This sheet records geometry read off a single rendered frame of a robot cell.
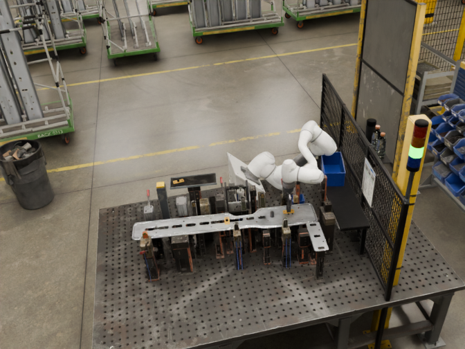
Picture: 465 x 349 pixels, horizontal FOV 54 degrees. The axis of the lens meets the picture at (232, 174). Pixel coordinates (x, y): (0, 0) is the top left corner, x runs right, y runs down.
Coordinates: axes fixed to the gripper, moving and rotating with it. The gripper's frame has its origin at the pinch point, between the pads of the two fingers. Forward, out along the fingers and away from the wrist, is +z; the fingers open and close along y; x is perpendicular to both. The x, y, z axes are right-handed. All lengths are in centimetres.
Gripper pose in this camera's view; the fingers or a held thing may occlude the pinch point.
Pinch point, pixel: (288, 207)
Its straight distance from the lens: 343.7
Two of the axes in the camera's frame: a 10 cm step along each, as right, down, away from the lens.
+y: -0.9, -5.7, 8.1
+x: -9.9, 1.1, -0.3
